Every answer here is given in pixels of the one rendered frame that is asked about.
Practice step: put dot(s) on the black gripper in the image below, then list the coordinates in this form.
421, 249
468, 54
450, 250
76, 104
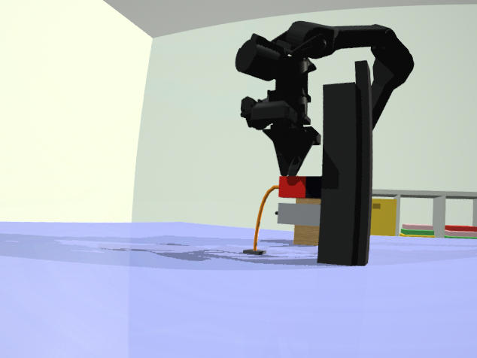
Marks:
288, 113

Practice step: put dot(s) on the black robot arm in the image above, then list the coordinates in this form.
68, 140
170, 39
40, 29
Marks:
268, 60

